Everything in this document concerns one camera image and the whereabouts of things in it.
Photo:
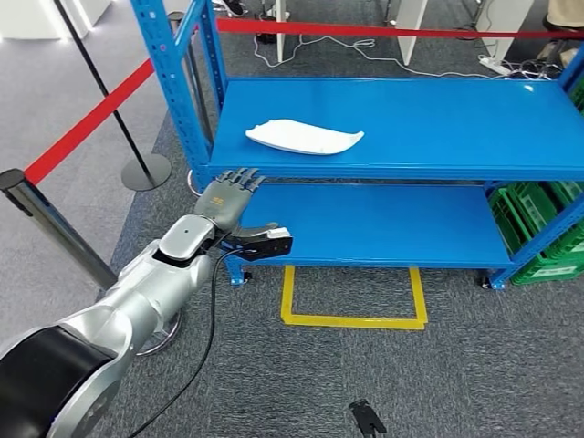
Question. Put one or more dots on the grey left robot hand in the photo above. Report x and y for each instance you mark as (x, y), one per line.
(222, 204)

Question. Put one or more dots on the white curved plastic part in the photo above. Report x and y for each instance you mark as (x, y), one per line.
(305, 138)

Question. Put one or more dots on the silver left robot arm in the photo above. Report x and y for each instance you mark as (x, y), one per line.
(146, 290)

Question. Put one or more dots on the blue metal shelf rack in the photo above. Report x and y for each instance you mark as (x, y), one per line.
(388, 121)

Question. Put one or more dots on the dark stanchion with chrome base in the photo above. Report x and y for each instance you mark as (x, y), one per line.
(194, 182)

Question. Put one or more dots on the white table leg panel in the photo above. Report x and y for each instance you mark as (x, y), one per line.
(410, 30)
(281, 30)
(502, 27)

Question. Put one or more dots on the person's shoe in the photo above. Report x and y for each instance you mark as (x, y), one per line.
(235, 7)

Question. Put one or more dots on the red barrier belt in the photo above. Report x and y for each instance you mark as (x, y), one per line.
(82, 127)
(365, 30)

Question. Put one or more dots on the green plastic crate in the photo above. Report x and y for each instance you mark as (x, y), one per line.
(579, 96)
(504, 224)
(533, 202)
(529, 278)

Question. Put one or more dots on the white power strip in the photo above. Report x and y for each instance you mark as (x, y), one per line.
(493, 65)

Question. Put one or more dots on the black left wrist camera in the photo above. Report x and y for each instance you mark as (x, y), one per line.
(269, 245)

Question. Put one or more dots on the black stanchion post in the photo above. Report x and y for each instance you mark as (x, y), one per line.
(148, 174)

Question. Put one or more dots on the chrome stanchion post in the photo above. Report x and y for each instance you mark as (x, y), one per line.
(45, 224)

